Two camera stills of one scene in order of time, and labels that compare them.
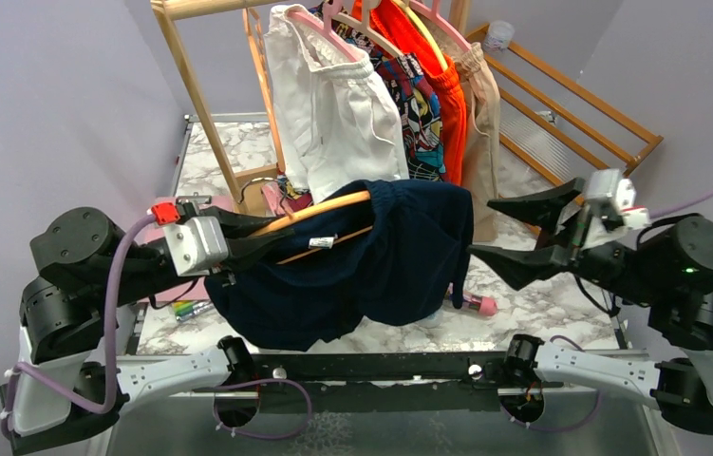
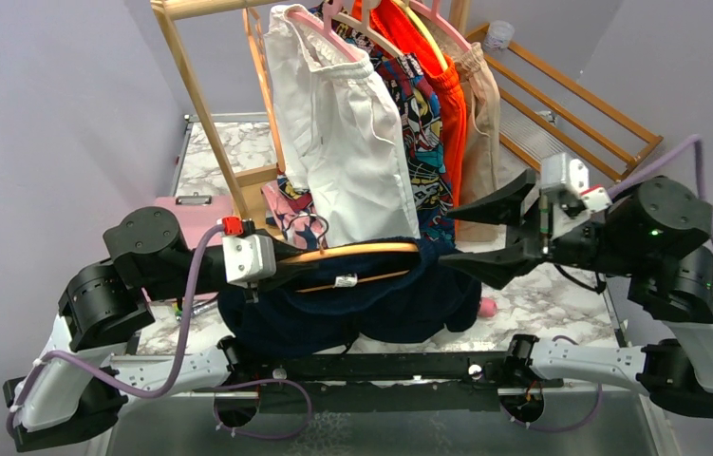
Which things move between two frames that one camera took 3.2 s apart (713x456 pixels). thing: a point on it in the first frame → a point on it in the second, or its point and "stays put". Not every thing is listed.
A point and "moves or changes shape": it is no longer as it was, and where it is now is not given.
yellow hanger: x=423 y=29 stays put
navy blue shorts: x=397 y=260 moves or changes shape
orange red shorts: x=396 y=28 stays put
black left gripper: x=243 y=249 → x=284 y=272
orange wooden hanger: x=305 y=213 → x=354 y=249
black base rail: x=373 y=382 stays put
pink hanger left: x=329 y=9 stays put
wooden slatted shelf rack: x=563 y=127 stays put
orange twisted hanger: x=264 y=71 stays put
